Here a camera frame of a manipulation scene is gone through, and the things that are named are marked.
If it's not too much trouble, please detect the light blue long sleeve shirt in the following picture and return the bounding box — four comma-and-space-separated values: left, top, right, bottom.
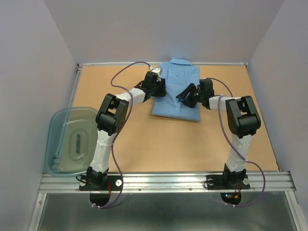
152, 58, 200, 121

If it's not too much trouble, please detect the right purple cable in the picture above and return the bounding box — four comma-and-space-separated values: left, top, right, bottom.
203, 77, 267, 209

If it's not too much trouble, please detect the clear blue plastic bin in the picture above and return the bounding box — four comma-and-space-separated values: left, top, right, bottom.
45, 107, 98, 177

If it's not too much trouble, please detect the purple cable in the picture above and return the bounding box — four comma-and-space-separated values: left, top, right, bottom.
91, 62, 152, 210
203, 77, 267, 209

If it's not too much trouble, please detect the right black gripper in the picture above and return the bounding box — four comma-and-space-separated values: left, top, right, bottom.
176, 83, 204, 108

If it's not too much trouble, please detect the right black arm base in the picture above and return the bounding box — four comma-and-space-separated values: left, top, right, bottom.
203, 175, 250, 190

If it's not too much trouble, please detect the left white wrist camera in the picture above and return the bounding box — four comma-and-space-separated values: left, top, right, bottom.
149, 66, 163, 77

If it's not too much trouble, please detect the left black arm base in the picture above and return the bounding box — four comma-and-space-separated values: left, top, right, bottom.
76, 175, 123, 192

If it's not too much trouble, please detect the aluminium front rail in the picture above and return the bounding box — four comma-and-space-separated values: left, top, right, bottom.
38, 171, 296, 193

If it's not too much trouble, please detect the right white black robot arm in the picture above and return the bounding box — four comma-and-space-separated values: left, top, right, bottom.
176, 78, 261, 190

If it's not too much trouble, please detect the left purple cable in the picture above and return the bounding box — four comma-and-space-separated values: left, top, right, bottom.
91, 62, 152, 210

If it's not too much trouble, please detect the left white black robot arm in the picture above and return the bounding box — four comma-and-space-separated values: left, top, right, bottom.
77, 67, 167, 191

